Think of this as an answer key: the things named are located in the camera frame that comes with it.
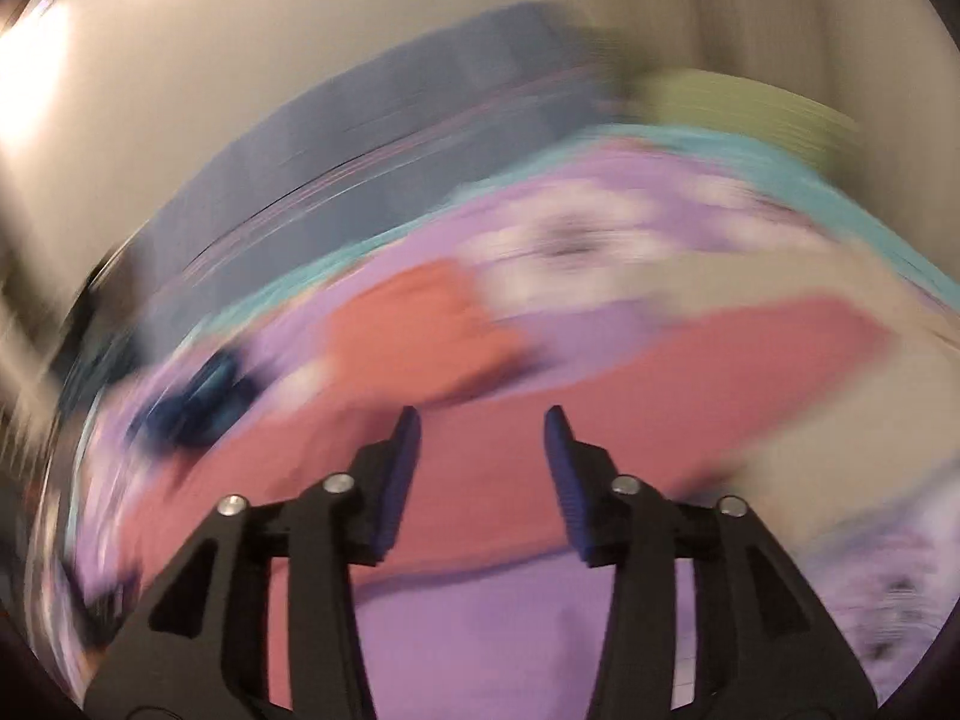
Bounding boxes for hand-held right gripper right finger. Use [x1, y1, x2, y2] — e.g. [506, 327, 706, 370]
[544, 404, 879, 720]

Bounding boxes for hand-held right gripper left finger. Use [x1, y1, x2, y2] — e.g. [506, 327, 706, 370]
[82, 405, 422, 720]

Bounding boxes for large pink garment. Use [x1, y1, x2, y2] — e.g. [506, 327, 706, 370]
[120, 296, 893, 717]

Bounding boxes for salmon orange garment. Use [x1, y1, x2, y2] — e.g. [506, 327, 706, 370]
[326, 259, 542, 407]

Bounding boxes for purple printed blanket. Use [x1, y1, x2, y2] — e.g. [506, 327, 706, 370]
[45, 124, 955, 715]

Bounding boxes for dark blue garment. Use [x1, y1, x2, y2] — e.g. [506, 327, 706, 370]
[126, 351, 257, 460]

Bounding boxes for beige cloth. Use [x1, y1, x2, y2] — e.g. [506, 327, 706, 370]
[660, 246, 955, 497]

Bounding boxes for blue-grey checked bedcover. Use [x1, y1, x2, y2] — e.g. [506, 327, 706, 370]
[133, 3, 625, 280]

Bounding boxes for green pillow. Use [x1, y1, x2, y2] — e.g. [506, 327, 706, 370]
[636, 66, 857, 167]

